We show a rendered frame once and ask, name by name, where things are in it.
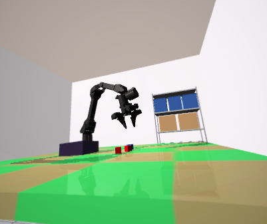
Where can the red cube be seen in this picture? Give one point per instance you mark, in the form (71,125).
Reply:
(128,148)
(118,150)

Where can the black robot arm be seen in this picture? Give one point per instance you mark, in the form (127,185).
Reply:
(95,93)

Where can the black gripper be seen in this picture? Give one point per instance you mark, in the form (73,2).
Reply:
(121,116)

